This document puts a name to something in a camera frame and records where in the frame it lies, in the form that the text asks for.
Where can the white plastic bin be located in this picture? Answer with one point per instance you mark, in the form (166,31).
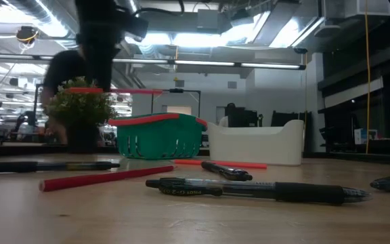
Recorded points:
(256,145)

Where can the black background stand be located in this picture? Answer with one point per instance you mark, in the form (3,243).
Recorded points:
(36,101)

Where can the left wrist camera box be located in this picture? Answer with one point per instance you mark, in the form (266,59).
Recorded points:
(135,26)

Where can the person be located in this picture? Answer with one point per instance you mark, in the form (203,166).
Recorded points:
(63,71)

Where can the orange pencil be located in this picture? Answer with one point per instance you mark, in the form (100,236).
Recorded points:
(137,91)
(222,164)

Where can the dark red pencil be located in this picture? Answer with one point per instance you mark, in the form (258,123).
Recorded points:
(107,179)

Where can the green basket with red rim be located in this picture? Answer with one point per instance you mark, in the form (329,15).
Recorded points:
(161,139)

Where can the white and blue box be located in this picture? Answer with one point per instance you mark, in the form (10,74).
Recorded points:
(360,135)

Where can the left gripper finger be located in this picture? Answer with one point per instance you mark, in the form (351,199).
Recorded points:
(102,74)

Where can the green potted plant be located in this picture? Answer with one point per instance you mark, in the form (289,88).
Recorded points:
(80,108)

